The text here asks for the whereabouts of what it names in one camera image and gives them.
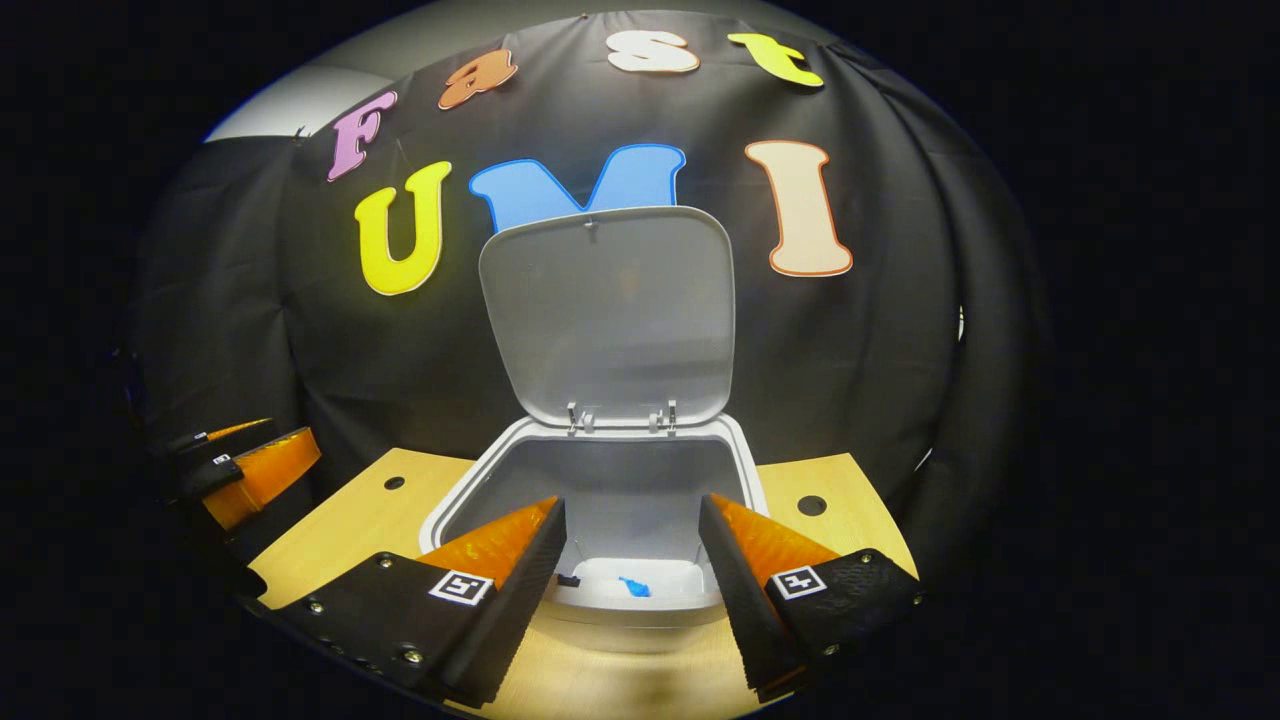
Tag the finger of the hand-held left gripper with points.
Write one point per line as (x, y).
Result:
(270, 475)
(200, 445)

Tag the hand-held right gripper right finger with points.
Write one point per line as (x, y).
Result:
(745, 610)

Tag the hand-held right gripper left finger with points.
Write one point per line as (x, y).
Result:
(510, 620)

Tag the blue paper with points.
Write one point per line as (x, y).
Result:
(634, 588)

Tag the white desktop garbage bin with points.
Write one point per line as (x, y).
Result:
(610, 320)

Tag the wooden desktop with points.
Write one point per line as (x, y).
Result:
(360, 520)

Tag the black backdrop cloth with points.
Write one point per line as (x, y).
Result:
(880, 350)

